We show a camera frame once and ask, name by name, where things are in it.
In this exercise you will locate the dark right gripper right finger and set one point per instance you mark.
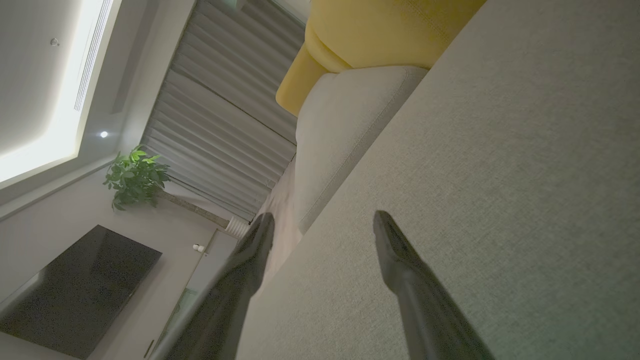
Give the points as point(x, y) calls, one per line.
point(420, 300)

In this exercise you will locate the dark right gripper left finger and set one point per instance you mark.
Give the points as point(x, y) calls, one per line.
point(230, 300)

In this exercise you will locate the pale television cabinet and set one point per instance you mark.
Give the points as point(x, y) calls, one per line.
point(202, 280)

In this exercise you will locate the small white ornament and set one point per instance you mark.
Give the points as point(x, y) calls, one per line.
point(198, 248)

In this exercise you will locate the white ribbed plant pot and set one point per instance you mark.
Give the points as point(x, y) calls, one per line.
point(238, 227)

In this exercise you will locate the grey fabric sofa seat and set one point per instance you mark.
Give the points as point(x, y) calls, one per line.
point(500, 175)

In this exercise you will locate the black flat television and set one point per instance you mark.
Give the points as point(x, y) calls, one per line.
point(80, 290)

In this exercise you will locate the green leafy houseplant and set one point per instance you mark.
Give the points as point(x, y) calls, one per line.
point(132, 177)

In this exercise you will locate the grey sofa cushion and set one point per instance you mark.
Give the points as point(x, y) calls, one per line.
point(345, 130)

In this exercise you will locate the grey pleated curtain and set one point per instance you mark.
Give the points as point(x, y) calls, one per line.
point(225, 100)

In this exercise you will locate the small yellow sofa cushion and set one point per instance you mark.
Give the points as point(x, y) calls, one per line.
point(300, 85)

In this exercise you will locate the large yellow sofa cushion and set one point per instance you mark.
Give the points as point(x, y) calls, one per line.
point(380, 30)

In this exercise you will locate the white slotted air vent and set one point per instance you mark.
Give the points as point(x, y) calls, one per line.
point(92, 55)

